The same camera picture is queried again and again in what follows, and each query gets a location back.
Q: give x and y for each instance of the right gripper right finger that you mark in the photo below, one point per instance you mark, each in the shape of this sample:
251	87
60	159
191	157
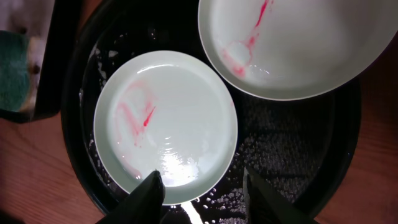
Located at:
265	205

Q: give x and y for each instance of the black round tray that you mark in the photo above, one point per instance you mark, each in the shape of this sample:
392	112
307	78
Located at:
302	148

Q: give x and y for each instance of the light green plate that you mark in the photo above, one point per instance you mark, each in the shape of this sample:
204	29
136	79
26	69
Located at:
294	49
169	112

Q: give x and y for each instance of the green yellow sponge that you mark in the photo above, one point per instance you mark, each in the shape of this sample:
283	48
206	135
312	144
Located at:
15	80

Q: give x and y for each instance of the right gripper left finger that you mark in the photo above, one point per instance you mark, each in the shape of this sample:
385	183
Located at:
143	205

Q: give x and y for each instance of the black rectangular soap tray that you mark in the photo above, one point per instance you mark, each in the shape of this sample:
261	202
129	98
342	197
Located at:
50	26

